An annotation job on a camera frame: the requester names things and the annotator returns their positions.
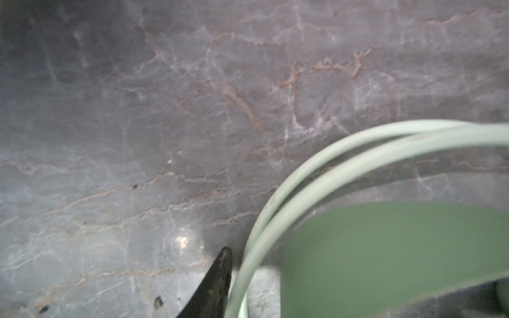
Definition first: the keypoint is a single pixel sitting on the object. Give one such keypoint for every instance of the mint green headphones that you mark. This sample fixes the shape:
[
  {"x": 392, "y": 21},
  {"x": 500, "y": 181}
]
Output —
[{"x": 365, "y": 260}]

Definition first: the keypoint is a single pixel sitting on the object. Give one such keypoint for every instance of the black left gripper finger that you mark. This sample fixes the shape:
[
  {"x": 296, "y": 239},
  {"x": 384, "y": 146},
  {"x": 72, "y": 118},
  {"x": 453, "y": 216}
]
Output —
[{"x": 211, "y": 297}]

